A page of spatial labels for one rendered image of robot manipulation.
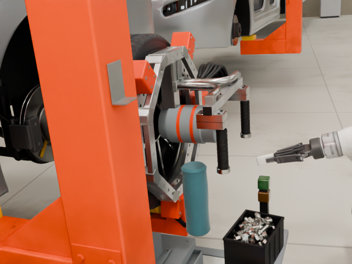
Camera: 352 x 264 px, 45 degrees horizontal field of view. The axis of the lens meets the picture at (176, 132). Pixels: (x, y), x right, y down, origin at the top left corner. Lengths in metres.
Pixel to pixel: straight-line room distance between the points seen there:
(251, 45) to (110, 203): 4.24
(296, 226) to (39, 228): 1.68
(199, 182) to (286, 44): 3.72
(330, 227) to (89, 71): 1.92
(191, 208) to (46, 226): 0.55
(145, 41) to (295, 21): 3.62
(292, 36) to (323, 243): 3.04
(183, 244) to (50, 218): 0.95
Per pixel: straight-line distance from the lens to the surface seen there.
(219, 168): 1.38
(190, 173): 1.45
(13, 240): 1.29
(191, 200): 1.50
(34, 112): 1.72
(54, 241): 1.20
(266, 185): 1.56
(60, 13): 0.93
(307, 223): 2.59
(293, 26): 5.01
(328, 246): 2.41
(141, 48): 1.47
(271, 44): 5.07
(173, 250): 1.97
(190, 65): 1.67
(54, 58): 0.96
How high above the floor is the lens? 1.33
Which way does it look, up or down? 19 degrees down
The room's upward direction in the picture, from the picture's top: 5 degrees counter-clockwise
